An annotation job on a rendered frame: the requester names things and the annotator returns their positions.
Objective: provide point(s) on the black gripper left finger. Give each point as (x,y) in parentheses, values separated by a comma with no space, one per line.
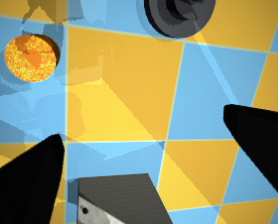
(30,182)

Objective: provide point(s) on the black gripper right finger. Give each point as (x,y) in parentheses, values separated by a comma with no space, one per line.
(256,132)

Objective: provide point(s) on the orange knob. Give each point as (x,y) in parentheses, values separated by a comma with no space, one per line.
(32,57)

